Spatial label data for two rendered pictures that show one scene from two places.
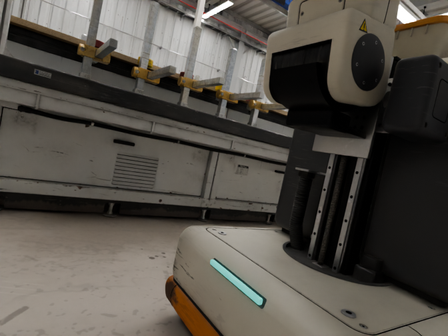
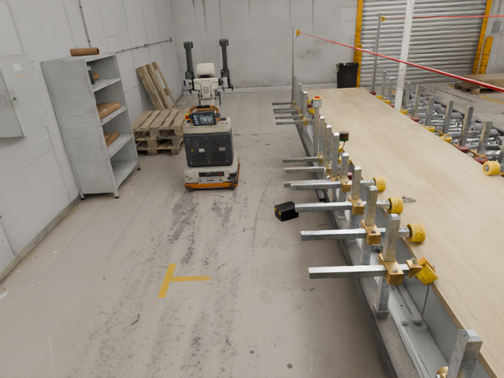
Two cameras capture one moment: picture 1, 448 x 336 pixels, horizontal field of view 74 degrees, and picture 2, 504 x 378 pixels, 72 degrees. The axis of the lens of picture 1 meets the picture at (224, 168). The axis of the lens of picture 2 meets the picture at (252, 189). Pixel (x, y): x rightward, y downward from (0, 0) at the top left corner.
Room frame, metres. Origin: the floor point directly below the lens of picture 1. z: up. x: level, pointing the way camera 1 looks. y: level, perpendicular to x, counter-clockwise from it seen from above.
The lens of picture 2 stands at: (3.57, -3.34, 1.81)
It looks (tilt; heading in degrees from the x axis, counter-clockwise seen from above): 26 degrees down; 126
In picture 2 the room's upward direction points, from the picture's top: 3 degrees counter-clockwise
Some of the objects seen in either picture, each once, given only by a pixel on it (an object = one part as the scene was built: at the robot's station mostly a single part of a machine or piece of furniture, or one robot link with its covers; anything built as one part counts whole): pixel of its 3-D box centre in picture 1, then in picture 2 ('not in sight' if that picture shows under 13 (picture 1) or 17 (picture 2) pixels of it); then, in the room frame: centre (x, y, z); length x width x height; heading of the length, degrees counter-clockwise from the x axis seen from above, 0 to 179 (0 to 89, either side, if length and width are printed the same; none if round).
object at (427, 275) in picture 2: not in sight; (424, 272); (3.47, -2.15, 0.93); 0.09 x 0.08 x 0.09; 34
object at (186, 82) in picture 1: (190, 84); not in sight; (1.67, 0.28, 0.83); 0.14 x 0.06 x 0.05; 124
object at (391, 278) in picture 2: not in sight; (389, 267); (3.36, -2.21, 0.95); 0.14 x 0.06 x 0.05; 124
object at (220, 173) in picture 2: not in sight; (211, 174); (0.99, -0.60, 0.23); 0.41 x 0.02 x 0.08; 34
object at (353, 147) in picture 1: (353, 95); not in sight; (0.65, -0.24, 0.68); 0.28 x 0.27 x 0.25; 34
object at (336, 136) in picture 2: not in sight; (334, 169); (2.78, -1.36, 0.92); 0.04 x 0.04 x 0.48; 34
